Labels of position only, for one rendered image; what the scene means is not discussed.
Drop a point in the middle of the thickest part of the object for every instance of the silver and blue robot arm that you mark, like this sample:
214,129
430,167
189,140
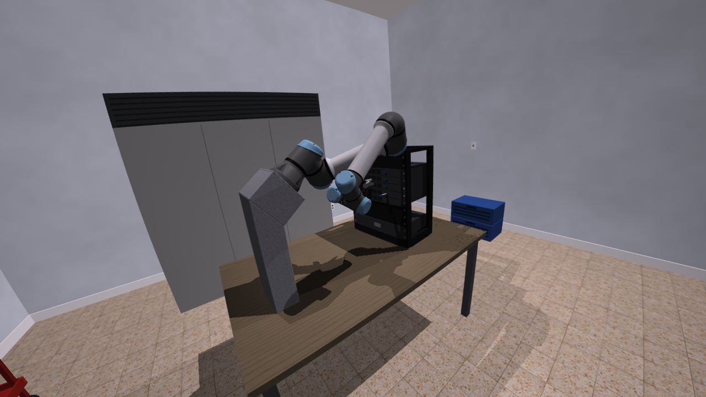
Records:
348,169

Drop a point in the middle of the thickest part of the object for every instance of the black server rack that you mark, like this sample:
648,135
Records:
397,184

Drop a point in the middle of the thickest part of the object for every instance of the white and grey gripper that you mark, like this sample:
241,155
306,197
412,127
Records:
367,192

